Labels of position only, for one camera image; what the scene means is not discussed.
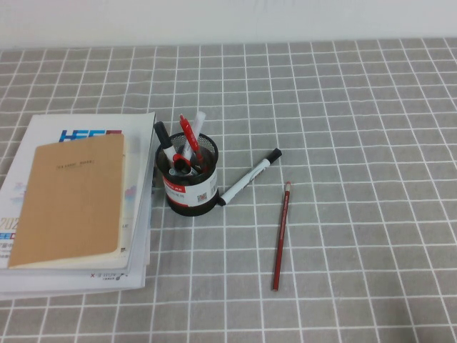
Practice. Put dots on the grey checked tablecloth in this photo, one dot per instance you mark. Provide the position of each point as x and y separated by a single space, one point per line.
357 178

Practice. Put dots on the long black-capped white marker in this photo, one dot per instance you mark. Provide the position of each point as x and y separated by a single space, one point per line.
246 178

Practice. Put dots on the thin white book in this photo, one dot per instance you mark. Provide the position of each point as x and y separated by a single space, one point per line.
53 293

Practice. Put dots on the black mesh pen holder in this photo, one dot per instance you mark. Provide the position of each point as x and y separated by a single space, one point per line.
193 207

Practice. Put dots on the white magazine blue letters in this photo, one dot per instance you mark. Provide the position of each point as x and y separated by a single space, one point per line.
89 123

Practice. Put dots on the red gel pen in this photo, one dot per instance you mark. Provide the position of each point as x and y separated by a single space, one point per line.
189 135

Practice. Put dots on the brown kraft notebook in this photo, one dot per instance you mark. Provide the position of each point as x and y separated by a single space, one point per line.
71 200

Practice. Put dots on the short black-capped white marker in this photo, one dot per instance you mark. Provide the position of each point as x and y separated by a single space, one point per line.
163 134

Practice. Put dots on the white-capped white marker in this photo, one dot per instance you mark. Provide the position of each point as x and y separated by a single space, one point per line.
199 123

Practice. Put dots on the red pencil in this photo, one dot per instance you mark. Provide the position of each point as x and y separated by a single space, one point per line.
282 232

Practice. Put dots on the grey pen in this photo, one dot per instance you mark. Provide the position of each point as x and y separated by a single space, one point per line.
172 172

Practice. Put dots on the red and black pen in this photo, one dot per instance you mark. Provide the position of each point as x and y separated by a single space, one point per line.
177 158

